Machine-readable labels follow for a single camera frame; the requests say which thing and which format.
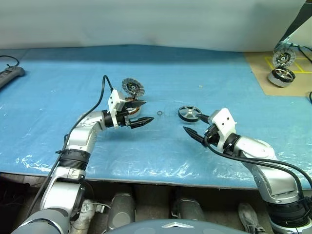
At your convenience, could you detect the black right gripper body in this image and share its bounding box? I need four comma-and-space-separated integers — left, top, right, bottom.
203, 123, 221, 148

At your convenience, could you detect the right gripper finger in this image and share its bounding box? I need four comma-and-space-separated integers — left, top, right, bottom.
182, 126, 208, 147
196, 113, 214, 125

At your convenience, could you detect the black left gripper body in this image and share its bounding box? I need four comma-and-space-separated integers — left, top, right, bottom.
116, 101, 134, 128

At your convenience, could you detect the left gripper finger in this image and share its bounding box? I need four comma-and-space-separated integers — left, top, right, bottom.
126, 117, 155, 130
125, 99, 148, 110

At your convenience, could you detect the motor housing with copper coils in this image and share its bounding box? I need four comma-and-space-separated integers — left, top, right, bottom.
123, 96, 142, 120

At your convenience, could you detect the black rotor with silver spokes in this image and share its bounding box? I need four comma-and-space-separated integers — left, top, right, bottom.
271, 68, 296, 82
177, 105, 202, 123

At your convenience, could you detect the motor cover with circuit board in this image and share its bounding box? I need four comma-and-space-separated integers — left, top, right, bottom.
272, 45, 296, 68
121, 77, 145, 97

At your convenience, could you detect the silver motor housing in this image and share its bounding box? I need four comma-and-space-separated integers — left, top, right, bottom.
267, 68, 297, 88

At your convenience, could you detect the brown cardboard sheet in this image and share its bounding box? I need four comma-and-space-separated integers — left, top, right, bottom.
243, 50, 312, 98

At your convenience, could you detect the dark grey rounded cylinder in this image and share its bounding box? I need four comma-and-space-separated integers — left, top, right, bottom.
108, 192, 136, 230
172, 197, 205, 221

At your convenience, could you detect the grey curved shell with emblem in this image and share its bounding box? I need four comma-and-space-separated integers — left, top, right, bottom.
102, 218, 247, 234

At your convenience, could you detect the dark grey power strip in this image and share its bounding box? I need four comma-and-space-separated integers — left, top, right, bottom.
0, 66, 26, 88

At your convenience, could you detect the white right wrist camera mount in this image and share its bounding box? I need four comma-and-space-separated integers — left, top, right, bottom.
208, 108, 238, 153

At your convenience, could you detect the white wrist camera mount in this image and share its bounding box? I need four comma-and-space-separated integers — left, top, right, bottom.
107, 89, 128, 129
208, 108, 238, 153

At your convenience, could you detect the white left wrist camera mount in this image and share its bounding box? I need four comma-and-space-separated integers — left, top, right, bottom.
107, 89, 128, 129

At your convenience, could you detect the thin black cable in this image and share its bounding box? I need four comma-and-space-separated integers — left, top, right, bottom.
291, 42, 312, 60

